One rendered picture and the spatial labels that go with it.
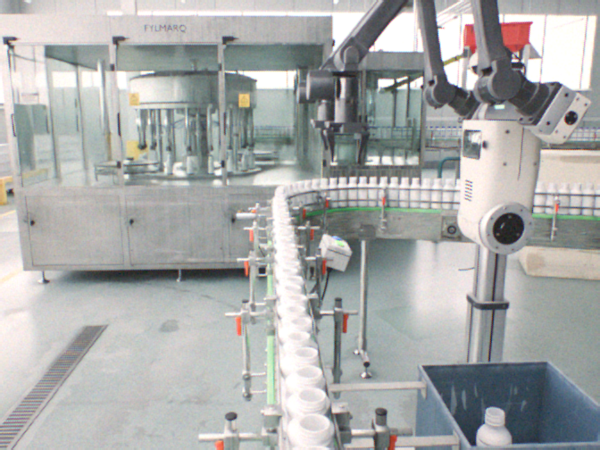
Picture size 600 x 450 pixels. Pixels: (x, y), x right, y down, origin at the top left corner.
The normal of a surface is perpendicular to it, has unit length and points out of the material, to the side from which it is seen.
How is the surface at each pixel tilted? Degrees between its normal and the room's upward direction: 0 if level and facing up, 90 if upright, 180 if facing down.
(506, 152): 90
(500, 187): 101
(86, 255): 90
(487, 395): 90
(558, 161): 90
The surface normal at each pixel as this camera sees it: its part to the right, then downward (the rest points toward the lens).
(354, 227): 0.18, 0.20
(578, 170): -0.26, 0.21
